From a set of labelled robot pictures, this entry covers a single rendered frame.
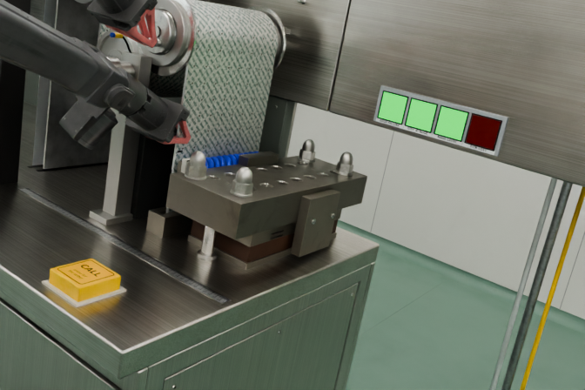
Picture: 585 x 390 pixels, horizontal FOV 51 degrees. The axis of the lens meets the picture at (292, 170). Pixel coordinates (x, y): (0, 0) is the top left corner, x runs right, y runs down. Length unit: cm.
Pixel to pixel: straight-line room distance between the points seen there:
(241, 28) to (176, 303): 52
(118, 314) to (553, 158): 72
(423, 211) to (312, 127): 94
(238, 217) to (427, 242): 291
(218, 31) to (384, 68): 33
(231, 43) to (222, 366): 56
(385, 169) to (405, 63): 268
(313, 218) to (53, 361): 48
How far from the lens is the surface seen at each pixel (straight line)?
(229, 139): 119
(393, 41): 120
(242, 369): 103
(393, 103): 119
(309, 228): 109
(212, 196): 98
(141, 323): 85
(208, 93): 111
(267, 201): 100
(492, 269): 369
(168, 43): 107
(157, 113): 100
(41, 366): 101
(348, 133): 396
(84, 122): 95
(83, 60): 83
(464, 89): 114
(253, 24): 119
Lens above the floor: 133
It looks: 15 degrees down
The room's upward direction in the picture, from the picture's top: 11 degrees clockwise
